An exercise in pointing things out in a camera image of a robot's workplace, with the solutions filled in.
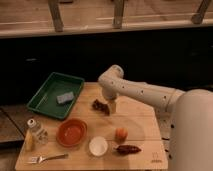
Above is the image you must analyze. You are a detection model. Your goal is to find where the dark red grape bunch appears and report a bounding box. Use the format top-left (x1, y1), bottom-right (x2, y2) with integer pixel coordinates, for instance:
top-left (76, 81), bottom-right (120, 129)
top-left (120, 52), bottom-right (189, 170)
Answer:
top-left (92, 99), bottom-right (110, 115)

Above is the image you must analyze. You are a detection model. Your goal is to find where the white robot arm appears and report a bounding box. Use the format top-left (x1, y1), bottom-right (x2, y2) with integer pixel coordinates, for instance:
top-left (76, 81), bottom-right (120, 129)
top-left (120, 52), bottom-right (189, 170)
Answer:
top-left (98, 65), bottom-right (213, 171)

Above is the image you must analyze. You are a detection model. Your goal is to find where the red bowl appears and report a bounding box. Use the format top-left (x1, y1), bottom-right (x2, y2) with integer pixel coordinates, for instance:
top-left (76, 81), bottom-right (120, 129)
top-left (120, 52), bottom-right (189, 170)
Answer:
top-left (56, 118), bottom-right (87, 148)

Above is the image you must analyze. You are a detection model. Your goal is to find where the orange fruit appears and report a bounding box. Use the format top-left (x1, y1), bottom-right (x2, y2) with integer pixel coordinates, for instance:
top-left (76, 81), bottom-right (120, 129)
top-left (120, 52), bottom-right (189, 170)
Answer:
top-left (115, 128), bottom-right (128, 141)

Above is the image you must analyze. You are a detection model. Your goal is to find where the small white cup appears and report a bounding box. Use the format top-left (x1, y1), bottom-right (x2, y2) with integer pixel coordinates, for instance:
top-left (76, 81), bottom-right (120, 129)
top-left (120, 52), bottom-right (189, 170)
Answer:
top-left (89, 136), bottom-right (108, 157)

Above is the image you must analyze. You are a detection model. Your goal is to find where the blue-grey sponge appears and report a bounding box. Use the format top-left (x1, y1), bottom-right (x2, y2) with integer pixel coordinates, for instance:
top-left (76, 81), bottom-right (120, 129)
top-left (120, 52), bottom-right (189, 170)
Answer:
top-left (56, 92), bottom-right (74, 104)

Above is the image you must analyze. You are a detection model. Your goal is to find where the green plastic tray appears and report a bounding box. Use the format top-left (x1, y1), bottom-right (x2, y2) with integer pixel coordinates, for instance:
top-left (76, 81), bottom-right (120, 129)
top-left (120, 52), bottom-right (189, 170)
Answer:
top-left (27, 72), bottom-right (84, 120)

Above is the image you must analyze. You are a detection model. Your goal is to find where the clear plastic bottle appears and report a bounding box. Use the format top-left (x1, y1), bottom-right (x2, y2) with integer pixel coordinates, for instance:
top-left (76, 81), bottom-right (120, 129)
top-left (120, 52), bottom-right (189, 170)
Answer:
top-left (27, 118), bottom-right (48, 144)

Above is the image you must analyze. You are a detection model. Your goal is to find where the silver fork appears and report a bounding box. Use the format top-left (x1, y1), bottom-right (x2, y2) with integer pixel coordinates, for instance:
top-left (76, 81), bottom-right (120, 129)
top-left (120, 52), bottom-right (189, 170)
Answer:
top-left (27, 154), bottom-right (69, 164)

